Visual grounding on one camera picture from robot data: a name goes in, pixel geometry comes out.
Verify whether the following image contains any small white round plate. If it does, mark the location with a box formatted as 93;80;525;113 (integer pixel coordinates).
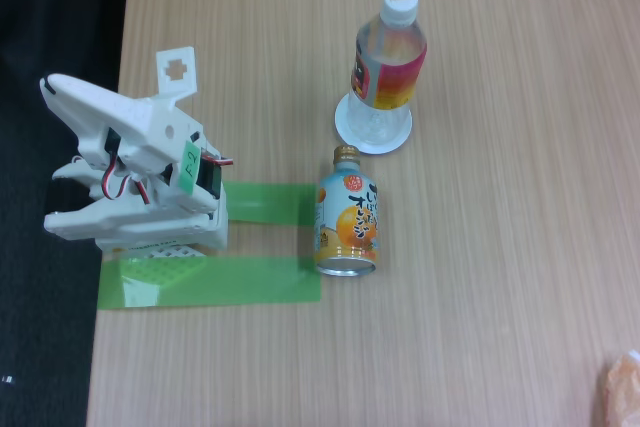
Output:
333;91;414;156

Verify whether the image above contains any clear plastic bottle red label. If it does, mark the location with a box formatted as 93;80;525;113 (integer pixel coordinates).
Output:
347;0;429;148

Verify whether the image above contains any orange plastic bag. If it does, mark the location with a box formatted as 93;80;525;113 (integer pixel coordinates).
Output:
597;349;640;427

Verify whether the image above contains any long green tape strip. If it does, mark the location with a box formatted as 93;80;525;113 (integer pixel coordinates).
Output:
97;255;322;312

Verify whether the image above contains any orange juice bottle can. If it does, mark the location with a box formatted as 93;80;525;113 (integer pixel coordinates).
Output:
313;144;379;278

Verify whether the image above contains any short green tape strip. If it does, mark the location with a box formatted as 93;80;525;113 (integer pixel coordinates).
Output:
222;181;321;226

